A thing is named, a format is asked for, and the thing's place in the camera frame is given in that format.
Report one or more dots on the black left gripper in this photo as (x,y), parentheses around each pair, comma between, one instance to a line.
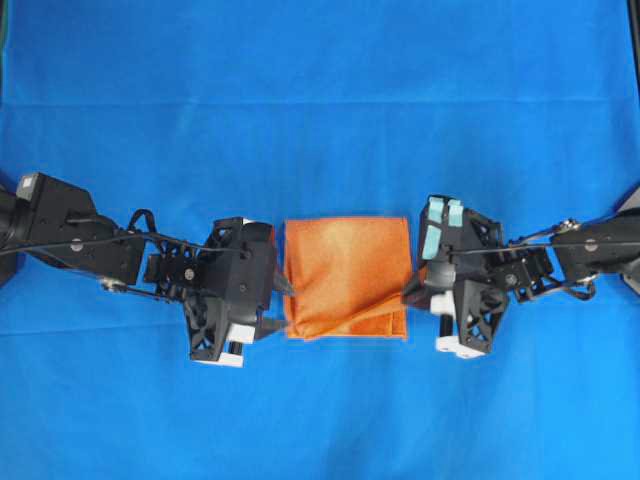
(224,287)

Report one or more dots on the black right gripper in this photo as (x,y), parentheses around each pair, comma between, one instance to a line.
(466,273)

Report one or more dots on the orange microfiber towel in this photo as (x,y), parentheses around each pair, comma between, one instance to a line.
(348,274)

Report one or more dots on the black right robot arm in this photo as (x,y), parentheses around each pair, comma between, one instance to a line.
(580,252)

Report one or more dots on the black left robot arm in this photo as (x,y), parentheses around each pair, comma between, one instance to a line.
(58,224)

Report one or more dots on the blue table cloth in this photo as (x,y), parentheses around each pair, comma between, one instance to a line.
(527,111)

